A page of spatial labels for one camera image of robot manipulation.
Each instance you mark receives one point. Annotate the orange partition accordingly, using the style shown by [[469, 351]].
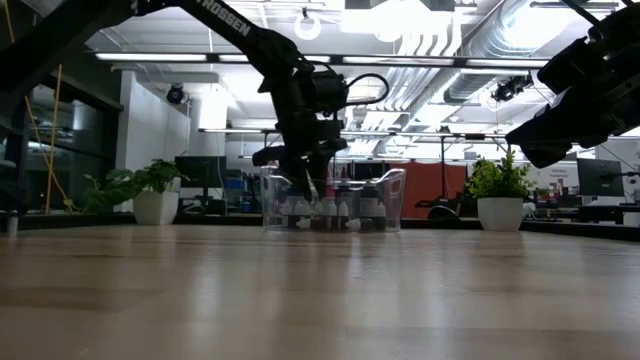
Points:
[[430, 185]]

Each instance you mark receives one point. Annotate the black computer monitor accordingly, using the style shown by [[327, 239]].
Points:
[[600, 177], [200, 172]]

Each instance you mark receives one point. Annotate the clear plastic bin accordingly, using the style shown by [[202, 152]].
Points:
[[395, 210]]

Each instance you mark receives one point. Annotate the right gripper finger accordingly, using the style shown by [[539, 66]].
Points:
[[575, 137], [580, 110]]

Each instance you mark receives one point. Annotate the small red dropper bottle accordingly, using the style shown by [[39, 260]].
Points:
[[318, 214]]

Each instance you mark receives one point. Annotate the fern plant in white pot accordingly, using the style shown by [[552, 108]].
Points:
[[500, 212]]

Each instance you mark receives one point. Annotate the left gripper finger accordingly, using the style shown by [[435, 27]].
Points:
[[302, 177], [318, 180]]

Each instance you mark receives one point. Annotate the broad-leaf plant in white pot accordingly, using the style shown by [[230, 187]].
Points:
[[156, 207]]

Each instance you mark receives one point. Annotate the black mounted camera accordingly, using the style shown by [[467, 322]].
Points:
[[510, 89]]

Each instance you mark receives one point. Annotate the black aluminium frame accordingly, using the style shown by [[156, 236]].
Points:
[[225, 220]]

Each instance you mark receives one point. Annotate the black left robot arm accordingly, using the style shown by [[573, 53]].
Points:
[[225, 22]]

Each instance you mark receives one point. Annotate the long light bar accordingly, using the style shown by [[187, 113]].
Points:
[[150, 57]]

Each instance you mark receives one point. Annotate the large black food coloring bottle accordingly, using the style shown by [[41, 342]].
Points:
[[370, 200]]

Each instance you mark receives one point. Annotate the small black dropper bottle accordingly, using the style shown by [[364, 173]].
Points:
[[353, 225], [343, 214]]

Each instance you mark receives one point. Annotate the grey-capped vial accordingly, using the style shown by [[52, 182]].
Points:
[[345, 189]]

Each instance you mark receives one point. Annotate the black dome camera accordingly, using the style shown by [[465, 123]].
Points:
[[175, 95]]

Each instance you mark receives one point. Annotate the large pink food coloring bottle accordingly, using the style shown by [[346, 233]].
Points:
[[330, 185]]

